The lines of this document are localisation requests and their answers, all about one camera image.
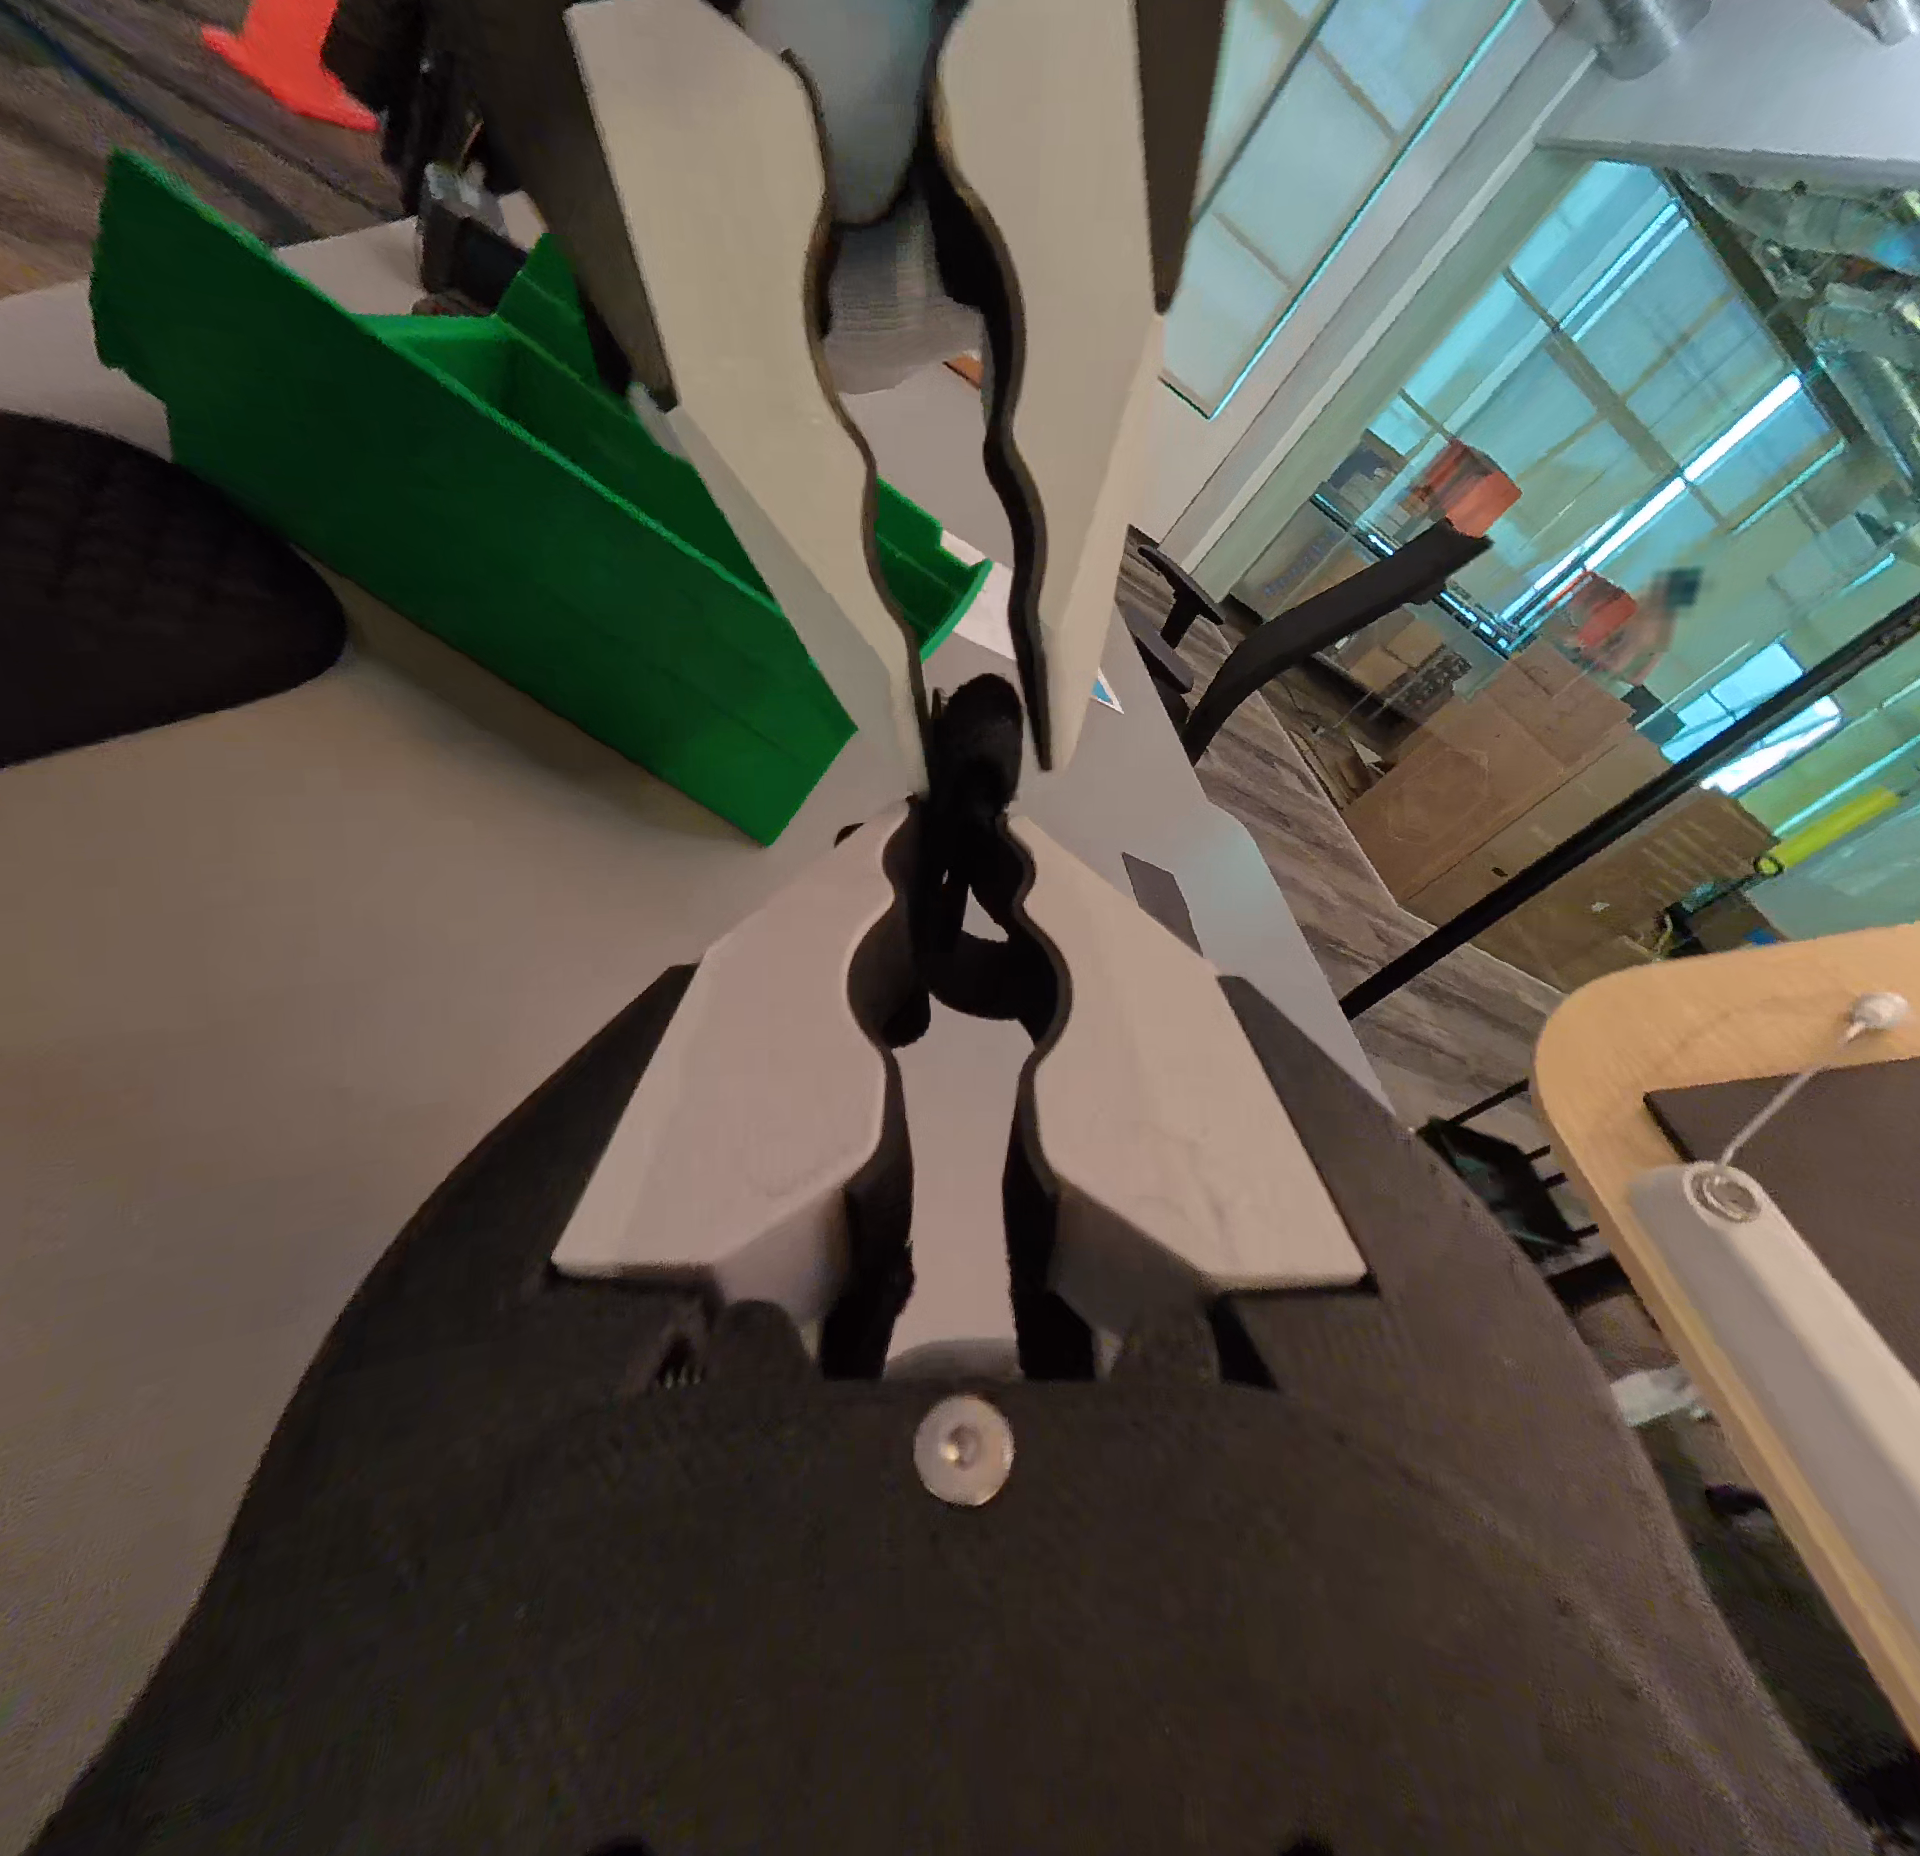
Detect black office chair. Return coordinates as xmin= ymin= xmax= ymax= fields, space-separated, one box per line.
xmin=1136 ymin=518 xmax=1496 ymax=766

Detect orange traffic cone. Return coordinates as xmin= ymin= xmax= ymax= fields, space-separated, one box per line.
xmin=200 ymin=0 xmax=380 ymax=135

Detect black textured pad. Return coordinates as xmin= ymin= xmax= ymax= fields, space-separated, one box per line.
xmin=0 ymin=413 xmax=350 ymax=771

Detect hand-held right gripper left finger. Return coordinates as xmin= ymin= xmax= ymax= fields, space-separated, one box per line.
xmin=551 ymin=808 xmax=922 ymax=1383

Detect black fabric strap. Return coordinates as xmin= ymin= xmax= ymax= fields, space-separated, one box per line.
xmin=898 ymin=672 xmax=1075 ymax=1053

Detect small black device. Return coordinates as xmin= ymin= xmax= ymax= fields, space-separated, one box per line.
xmin=418 ymin=160 xmax=534 ymax=315

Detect black floor lamp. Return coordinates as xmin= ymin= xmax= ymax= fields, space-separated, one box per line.
xmin=1339 ymin=633 xmax=1920 ymax=1023

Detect black and white book stand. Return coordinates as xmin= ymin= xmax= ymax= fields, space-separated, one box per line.
xmin=1532 ymin=927 xmax=1920 ymax=1740

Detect orange box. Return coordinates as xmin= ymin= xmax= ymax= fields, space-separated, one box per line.
xmin=1410 ymin=440 xmax=1520 ymax=530
xmin=1551 ymin=574 xmax=1653 ymax=657

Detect cardboard boxes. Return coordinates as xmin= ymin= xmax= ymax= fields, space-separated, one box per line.
xmin=1342 ymin=641 xmax=1788 ymax=989

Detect green plastic bin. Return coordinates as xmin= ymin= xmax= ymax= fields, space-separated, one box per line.
xmin=89 ymin=148 xmax=992 ymax=849

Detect person's left hand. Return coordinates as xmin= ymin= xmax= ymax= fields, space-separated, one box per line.
xmin=743 ymin=0 xmax=1004 ymax=392

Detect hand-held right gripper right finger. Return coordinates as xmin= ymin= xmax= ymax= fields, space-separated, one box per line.
xmin=1002 ymin=813 xmax=1370 ymax=1383

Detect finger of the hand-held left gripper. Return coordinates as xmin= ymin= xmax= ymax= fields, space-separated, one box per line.
xmin=936 ymin=0 xmax=1235 ymax=773
xmin=480 ymin=0 xmax=933 ymax=803

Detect white and blue paper sheet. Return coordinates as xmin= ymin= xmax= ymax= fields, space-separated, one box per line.
xmin=941 ymin=527 xmax=1128 ymax=715

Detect black metal rack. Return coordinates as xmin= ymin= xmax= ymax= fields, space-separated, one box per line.
xmin=1416 ymin=1092 xmax=1592 ymax=1265

